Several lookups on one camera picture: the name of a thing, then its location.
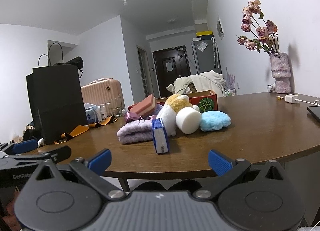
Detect light blue fluffy sponge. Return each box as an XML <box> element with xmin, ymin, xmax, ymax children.
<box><xmin>200</xmin><ymin>111</ymin><xmax>231</xmax><ymax>132</ymax></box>

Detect lilac fluffy towel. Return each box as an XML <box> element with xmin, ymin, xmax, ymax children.
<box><xmin>117</xmin><ymin>120</ymin><xmax>153</xmax><ymax>145</ymax></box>

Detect purple satin scrunchie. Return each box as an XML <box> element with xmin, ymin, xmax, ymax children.
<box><xmin>124</xmin><ymin>112</ymin><xmax>144</xmax><ymax>123</ymax></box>

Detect blue and white brush block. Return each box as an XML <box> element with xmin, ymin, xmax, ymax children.
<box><xmin>152</xmin><ymin>119</ymin><xmax>169</xmax><ymax>154</ymax></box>

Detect pink layered sponge block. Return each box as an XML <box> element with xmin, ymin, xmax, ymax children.
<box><xmin>129</xmin><ymin>94</ymin><xmax>156</xmax><ymax>117</ymax></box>

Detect white and yellow plush toy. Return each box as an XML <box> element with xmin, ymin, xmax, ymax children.
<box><xmin>156</xmin><ymin>94</ymin><xmax>201</xmax><ymax>137</ymax></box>

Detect blue and white wipes pack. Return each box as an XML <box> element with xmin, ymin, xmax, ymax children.
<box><xmin>84</xmin><ymin>103</ymin><xmax>102</xmax><ymax>124</ymax></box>

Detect small white spray bottle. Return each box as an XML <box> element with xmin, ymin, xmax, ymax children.
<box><xmin>100</xmin><ymin>105</ymin><xmax>107</xmax><ymax>121</ymax></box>

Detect clear glass cup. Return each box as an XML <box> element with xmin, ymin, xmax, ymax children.
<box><xmin>107</xmin><ymin>97</ymin><xmax>124</xmax><ymax>117</ymax></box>

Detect black paper shopping bag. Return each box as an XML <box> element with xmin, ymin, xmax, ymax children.
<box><xmin>26</xmin><ymin>56</ymin><xmax>89</xmax><ymax>144</ymax></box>

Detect orange cardboard box with pumpkin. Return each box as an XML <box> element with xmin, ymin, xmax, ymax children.
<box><xmin>129</xmin><ymin>90</ymin><xmax>217</xmax><ymax>113</ymax></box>

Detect pink hard-shell suitcase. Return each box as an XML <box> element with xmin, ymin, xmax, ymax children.
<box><xmin>81</xmin><ymin>78</ymin><xmax>125</xmax><ymax>115</ymax></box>

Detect cream coat on chair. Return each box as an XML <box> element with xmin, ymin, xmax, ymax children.
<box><xmin>166</xmin><ymin>70</ymin><xmax>226</xmax><ymax>97</ymax></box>

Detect white charger adapter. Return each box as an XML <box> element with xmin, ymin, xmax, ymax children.
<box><xmin>285</xmin><ymin>94</ymin><xmax>299</xmax><ymax>104</ymax></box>

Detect black phone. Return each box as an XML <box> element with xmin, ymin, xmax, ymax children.
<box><xmin>307</xmin><ymin>106</ymin><xmax>320</xmax><ymax>122</ymax></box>

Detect grey refrigerator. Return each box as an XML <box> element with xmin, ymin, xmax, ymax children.
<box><xmin>191</xmin><ymin>35</ymin><xmax>222</xmax><ymax>74</ymax></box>

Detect pink textured vase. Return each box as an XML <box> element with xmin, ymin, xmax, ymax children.
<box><xmin>269</xmin><ymin>52</ymin><xmax>291</xmax><ymax>94</ymax></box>

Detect dark brown entrance door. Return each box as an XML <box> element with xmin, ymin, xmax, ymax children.
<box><xmin>152</xmin><ymin>46</ymin><xmax>191</xmax><ymax>98</ymax></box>

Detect yellow box on refrigerator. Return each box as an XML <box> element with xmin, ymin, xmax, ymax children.
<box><xmin>196</xmin><ymin>31</ymin><xmax>213</xmax><ymax>37</ymax></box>

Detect dried pink roses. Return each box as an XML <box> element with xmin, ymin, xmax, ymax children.
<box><xmin>237</xmin><ymin>0</ymin><xmax>280</xmax><ymax>54</ymax></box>

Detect orange and black strap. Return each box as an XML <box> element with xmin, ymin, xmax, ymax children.
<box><xmin>54</xmin><ymin>115</ymin><xmax>118</xmax><ymax>145</ymax></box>

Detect white charger cable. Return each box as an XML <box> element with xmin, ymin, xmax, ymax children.
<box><xmin>294</xmin><ymin>98</ymin><xmax>320</xmax><ymax>107</ymax></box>

